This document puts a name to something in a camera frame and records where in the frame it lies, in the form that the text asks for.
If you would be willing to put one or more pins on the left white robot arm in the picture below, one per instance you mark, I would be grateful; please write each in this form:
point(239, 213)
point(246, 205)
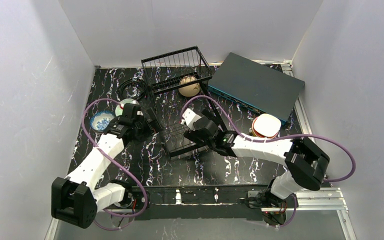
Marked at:
point(75, 199)

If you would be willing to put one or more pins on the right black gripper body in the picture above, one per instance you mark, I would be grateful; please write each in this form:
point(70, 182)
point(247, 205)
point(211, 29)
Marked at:
point(196, 133)

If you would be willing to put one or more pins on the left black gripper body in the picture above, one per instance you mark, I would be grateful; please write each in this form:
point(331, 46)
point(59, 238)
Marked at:
point(142, 117)

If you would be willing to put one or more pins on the orange bowl white inside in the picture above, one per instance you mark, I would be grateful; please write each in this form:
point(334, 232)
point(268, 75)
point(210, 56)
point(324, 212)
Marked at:
point(265, 126)

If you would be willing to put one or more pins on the black wire dish rack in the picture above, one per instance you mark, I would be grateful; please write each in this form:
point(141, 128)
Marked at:
point(165, 74)

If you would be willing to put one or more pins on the blue white patterned bowl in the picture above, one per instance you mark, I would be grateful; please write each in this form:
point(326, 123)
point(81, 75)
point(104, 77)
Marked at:
point(101, 120)

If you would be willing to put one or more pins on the beige ceramic bowl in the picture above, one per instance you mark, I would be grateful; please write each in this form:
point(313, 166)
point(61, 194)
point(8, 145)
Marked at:
point(189, 90)

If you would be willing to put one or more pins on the green lined ceramic bowl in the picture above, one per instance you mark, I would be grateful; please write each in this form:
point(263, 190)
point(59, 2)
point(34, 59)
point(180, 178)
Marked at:
point(120, 107)

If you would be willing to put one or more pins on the grey teal network switch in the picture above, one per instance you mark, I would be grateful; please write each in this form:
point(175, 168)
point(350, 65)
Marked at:
point(256, 87)

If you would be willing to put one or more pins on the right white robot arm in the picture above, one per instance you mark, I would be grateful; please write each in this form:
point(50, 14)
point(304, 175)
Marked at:
point(305, 161)

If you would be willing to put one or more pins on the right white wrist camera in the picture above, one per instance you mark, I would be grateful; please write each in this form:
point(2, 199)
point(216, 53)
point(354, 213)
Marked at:
point(189, 117)

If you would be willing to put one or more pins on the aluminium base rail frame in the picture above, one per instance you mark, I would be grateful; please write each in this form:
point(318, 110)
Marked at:
point(216, 212)

